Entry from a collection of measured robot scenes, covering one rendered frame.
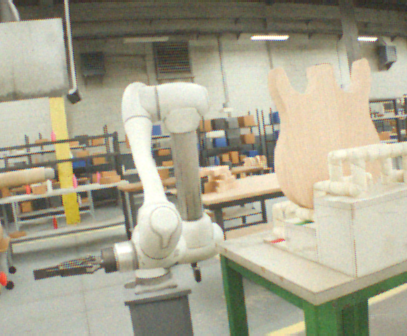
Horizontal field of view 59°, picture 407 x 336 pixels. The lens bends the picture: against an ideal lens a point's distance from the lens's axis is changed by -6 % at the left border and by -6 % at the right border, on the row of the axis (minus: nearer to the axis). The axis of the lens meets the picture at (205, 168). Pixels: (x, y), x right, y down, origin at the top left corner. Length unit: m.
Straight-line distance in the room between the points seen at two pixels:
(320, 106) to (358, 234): 0.38
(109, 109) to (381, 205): 11.37
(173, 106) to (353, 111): 0.62
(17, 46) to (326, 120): 0.77
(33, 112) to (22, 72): 11.28
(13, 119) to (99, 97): 2.62
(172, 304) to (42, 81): 1.14
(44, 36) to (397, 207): 0.83
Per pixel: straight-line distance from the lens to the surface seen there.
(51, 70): 0.72
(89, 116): 11.96
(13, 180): 0.85
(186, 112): 1.40
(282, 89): 1.02
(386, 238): 0.95
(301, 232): 1.06
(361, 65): 1.20
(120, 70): 12.31
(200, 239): 1.59
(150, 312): 1.63
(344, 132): 1.12
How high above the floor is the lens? 1.26
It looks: 3 degrees down
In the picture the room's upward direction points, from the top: 8 degrees counter-clockwise
